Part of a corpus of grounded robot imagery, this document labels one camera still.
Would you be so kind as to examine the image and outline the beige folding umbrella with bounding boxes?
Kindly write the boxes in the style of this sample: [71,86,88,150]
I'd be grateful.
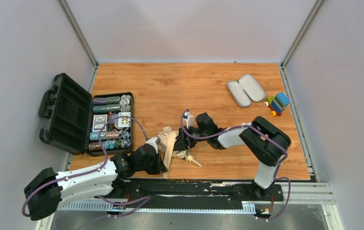
[158,126,203,179]

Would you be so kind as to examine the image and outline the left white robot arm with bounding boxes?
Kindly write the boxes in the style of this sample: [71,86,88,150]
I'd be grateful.
[22,144,167,221]

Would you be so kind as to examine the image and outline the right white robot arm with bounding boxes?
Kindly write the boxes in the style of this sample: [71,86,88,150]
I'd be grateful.
[174,111,291,194]

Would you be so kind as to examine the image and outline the grey glasses case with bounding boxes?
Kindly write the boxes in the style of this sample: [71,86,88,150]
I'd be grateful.
[226,74,266,108]

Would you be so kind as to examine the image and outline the colourful toy block car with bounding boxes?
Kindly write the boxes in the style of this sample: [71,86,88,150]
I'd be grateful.
[263,92,290,116]

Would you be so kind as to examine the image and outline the black poker chip case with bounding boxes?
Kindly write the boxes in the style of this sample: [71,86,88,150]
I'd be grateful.
[38,73,134,156]

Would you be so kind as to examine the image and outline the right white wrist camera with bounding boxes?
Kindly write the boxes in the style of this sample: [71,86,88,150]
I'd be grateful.
[183,113,195,128]

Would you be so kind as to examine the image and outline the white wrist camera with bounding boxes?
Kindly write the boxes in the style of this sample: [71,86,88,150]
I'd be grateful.
[183,113,195,128]
[145,136,161,153]

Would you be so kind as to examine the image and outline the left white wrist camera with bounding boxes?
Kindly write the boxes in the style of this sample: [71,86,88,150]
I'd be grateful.
[145,136,161,153]

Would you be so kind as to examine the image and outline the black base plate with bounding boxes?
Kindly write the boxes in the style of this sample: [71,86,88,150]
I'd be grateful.
[108,179,284,210]

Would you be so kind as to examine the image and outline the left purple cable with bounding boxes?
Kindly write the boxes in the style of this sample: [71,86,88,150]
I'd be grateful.
[22,115,152,230]

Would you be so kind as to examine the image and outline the aluminium frame rail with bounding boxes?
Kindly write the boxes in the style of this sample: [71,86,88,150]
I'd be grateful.
[57,182,335,215]

